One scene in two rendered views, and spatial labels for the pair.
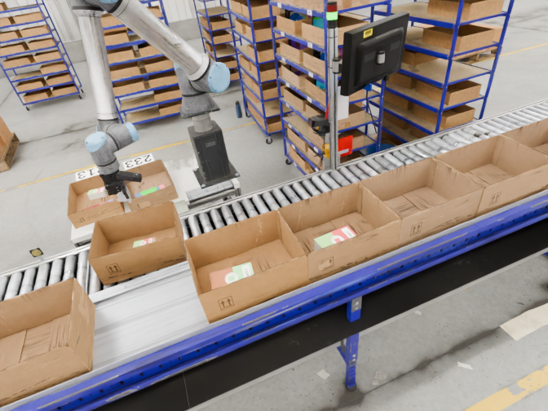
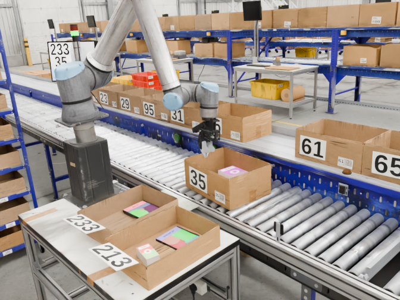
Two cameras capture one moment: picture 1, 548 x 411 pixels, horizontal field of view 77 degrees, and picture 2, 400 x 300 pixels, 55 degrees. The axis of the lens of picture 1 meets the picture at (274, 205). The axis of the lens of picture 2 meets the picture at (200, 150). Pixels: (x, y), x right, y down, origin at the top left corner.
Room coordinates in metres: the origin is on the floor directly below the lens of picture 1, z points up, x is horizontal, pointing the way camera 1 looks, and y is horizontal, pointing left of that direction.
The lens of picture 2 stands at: (2.20, 2.39, 1.66)
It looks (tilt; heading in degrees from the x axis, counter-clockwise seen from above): 19 degrees down; 246
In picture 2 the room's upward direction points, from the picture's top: 3 degrees counter-clockwise
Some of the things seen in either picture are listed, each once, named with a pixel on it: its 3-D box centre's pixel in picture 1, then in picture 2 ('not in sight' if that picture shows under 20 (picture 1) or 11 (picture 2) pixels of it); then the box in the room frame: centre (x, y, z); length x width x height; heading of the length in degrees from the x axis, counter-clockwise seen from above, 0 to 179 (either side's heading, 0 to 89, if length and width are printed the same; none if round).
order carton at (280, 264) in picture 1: (245, 262); (236, 121); (0.91, 0.14, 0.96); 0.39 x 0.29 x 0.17; 106
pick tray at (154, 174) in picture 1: (148, 184); (129, 214); (1.86, 0.77, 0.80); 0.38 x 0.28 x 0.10; 22
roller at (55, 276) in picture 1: (52, 296); (301, 217); (1.11, 1.09, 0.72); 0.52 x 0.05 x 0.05; 16
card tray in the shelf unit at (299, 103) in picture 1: (307, 95); not in sight; (3.01, -0.45, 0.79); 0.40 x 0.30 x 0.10; 18
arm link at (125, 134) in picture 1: (121, 135); (187, 93); (1.47, 0.63, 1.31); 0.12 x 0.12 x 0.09; 44
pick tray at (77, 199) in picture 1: (96, 197); (163, 242); (1.80, 1.08, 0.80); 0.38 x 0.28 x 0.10; 20
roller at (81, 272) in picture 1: (81, 286); (280, 209); (1.14, 0.97, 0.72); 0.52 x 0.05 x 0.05; 16
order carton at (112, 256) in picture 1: (140, 240); (226, 175); (1.29, 0.68, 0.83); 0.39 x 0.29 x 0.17; 102
